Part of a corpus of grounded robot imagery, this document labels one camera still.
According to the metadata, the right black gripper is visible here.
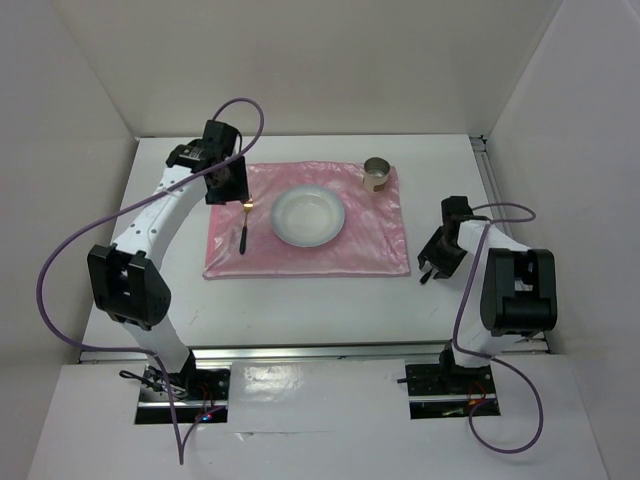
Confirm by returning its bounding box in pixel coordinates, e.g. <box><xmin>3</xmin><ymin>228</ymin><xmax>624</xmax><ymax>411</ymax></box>
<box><xmin>418</xmin><ymin>226</ymin><xmax>469</xmax><ymax>280</ymax></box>

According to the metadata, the silver table knife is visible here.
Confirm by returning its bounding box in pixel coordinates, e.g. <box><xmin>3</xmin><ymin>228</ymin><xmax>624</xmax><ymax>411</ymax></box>
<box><xmin>419</xmin><ymin>270</ymin><xmax>432</xmax><ymax>285</ymax></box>

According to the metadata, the pink satin cloth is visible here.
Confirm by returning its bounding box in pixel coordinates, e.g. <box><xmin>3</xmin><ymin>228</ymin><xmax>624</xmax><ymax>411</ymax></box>
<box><xmin>202</xmin><ymin>161</ymin><xmax>410</xmax><ymax>280</ymax></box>

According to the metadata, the gold fork green handle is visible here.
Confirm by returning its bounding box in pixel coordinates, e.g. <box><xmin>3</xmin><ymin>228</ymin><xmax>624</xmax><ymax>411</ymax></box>
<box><xmin>239</xmin><ymin>198</ymin><xmax>254</xmax><ymax>255</ymax></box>

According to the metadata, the brown paper cup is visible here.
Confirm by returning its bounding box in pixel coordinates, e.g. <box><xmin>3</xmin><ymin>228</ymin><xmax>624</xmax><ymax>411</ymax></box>
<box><xmin>363</xmin><ymin>157</ymin><xmax>392</xmax><ymax>193</ymax></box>

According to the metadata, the white ceramic bowl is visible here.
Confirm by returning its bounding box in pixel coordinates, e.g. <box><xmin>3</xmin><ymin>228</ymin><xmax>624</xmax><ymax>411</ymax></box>
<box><xmin>270</xmin><ymin>184</ymin><xmax>346</xmax><ymax>248</ymax></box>

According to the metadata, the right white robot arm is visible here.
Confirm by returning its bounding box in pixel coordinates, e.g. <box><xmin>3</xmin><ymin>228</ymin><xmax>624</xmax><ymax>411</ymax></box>
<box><xmin>418</xmin><ymin>196</ymin><xmax>558</xmax><ymax>395</ymax></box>

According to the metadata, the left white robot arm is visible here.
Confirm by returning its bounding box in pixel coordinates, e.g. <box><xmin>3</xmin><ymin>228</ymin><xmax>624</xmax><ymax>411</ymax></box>
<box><xmin>87</xmin><ymin>120</ymin><xmax>249</xmax><ymax>399</ymax></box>

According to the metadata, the aluminium right side rail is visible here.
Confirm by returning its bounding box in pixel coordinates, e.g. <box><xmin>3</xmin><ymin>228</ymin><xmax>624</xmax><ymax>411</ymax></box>
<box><xmin>469</xmin><ymin>133</ymin><xmax>546</xmax><ymax>344</ymax></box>

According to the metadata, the aluminium rail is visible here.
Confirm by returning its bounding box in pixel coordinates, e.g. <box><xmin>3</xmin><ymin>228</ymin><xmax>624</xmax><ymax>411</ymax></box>
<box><xmin>79</xmin><ymin>335</ymin><xmax>550</xmax><ymax>369</ymax></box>
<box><xmin>469</xmin><ymin>133</ymin><xmax>546</xmax><ymax>344</ymax></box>

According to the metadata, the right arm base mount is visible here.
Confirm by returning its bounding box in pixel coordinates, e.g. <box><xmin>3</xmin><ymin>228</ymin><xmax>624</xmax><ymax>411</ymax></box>
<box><xmin>396</xmin><ymin>346</ymin><xmax>501</xmax><ymax>420</ymax></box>

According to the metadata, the aluminium front rail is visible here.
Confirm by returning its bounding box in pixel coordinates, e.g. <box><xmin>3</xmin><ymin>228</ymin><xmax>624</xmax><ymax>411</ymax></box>
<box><xmin>79</xmin><ymin>335</ymin><xmax>550</xmax><ymax>369</ymax></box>

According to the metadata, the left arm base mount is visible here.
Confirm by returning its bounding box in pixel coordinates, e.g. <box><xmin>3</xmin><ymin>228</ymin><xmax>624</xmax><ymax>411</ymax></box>
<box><xmin>119</xmin><ymin>367</ymin><xmax>231</xmax><ymax>425</ymax></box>

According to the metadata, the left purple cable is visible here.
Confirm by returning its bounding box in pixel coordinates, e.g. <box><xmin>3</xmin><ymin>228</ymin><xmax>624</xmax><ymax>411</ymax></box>
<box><xmin>38</xmin><ymin>98</ymin><xmax>266</xmax><ymax>465</ymax></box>

